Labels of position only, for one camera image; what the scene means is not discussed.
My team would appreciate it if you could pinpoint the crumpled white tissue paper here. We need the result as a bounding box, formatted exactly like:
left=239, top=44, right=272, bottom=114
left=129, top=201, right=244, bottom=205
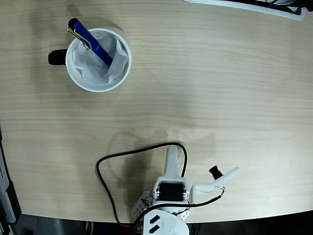
left=71, top=30, right=129, bottom=85

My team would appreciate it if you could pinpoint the blue pen with gold clip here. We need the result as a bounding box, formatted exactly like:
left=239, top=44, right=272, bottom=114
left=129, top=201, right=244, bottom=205
left=67, top=18, right=114, bottom=68

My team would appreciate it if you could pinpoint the white mug with black handle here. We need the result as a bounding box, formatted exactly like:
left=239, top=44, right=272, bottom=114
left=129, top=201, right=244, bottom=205
left=47, top=28, right=132, bottom=94

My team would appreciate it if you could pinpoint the white camera mount with lens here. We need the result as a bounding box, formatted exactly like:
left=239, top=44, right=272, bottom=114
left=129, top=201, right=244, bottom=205
left=190, top=165, right=240, bottom=205

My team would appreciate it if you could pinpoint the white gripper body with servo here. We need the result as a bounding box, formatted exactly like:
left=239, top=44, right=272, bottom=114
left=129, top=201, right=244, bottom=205
left=152, top=176, right=191, bottom=209

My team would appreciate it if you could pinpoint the black camera cable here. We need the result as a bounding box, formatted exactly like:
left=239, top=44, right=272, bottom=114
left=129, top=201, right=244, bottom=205
left=96, top=141, right=227, bottom=227

